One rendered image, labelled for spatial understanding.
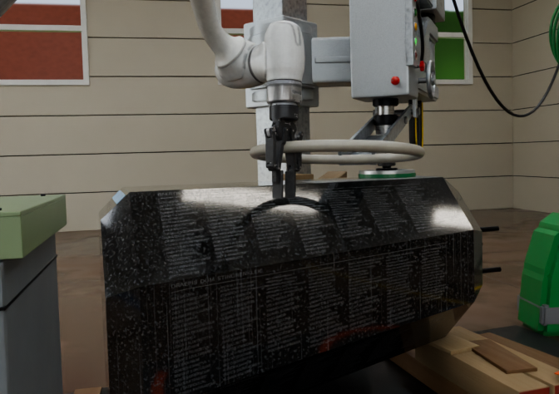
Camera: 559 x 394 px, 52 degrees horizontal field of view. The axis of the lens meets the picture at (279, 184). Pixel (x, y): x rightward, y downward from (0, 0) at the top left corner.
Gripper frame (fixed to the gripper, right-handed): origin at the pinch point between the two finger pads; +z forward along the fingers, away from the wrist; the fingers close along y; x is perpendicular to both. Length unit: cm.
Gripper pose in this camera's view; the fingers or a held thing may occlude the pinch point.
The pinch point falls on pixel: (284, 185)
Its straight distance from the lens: 146.2
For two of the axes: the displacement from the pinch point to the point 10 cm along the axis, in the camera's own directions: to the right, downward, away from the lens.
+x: -7.8, 0.1, 6.2
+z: 0.0, 10.0, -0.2
